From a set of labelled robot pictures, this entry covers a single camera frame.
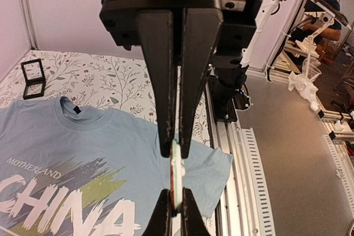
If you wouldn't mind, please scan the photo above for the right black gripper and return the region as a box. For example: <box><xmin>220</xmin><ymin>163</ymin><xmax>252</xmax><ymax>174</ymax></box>
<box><xmin>99</xmin><ymin>0</ymin><xmax>261</xmax><ymax>159</ymax></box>

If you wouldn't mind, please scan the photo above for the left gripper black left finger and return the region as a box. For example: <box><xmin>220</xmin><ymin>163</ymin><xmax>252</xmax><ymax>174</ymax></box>
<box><xmin>142</xmin><ymin>189</ymin><xmax>173</xmax><ymax>236</ymax></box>

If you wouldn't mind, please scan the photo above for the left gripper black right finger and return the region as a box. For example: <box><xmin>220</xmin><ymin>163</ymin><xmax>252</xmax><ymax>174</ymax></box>
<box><xmin>180</xmin><ymin>187</ymin><xmax>210</xmax><ymax>236</ymax></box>

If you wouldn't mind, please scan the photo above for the light blue printed t-shirt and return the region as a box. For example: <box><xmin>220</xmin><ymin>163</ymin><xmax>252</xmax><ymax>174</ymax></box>
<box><xmin>0</xmin><ymin>96</ymin><xmax>233</xmax><ymax>236</ymax></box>

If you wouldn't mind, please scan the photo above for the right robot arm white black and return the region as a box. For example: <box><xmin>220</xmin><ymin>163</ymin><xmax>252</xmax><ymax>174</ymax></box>
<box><xmin>99</xmin><ymin>0</ymin><xmax>286</xmax><ymax>158</ymax></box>

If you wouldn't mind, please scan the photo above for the black open brooch box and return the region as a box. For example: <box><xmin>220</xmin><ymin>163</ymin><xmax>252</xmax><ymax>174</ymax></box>
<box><xmin>20</xmin><ymin>59</ymin><xmax>46</xmax><ymax>100</ymax></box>

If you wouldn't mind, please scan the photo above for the floral patterned tablecloth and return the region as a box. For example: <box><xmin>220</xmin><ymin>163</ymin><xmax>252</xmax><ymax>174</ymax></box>
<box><xmin>0</xmin><ymin>49</ymin><xmax>222</xmax><ymax>236</ymax></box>

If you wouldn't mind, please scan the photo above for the person in dark shirt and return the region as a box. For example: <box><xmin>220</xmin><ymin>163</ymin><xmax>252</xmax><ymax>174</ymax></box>
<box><xmin>290</xmin><ymin>0</ymin><xmax>342</xmax><ymax>45</ymax></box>

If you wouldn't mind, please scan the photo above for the aluminium front rail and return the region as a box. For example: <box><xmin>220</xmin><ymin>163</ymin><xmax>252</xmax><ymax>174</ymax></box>
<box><xmin>205</xmin><ymin>88</ymin><xmax>275</xmax><ymax>235</ymax></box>

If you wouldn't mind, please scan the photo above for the right aluminium frame post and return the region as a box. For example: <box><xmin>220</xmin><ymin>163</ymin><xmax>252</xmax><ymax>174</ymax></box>
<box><xmin>19</xmin><ymin>0</ymin><xmax>39</xmax><ymax>50</ymax></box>

